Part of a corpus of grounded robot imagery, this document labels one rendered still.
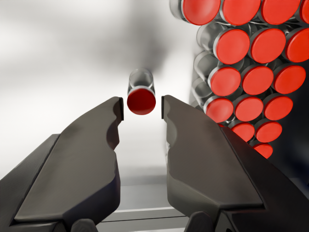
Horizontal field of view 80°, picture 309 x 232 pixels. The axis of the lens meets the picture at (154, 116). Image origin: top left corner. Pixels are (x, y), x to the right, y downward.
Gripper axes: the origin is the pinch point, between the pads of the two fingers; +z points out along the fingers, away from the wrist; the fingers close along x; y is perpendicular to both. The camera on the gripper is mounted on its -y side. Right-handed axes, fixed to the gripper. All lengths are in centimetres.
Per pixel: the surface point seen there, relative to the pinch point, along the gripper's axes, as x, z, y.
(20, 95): -11.1, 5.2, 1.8
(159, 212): 6, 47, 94
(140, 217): -5, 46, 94
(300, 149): 19.4, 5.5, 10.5
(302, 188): 20.7, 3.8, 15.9
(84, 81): -5.1, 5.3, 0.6
